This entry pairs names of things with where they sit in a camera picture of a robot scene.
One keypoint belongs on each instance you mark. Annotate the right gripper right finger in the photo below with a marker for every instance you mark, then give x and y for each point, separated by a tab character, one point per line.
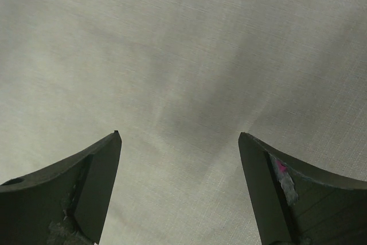
298	203

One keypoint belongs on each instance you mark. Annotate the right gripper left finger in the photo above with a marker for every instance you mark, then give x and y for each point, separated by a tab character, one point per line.
63	203

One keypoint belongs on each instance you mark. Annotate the beige cloth napkin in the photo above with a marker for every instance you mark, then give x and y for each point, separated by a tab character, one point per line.
180	80

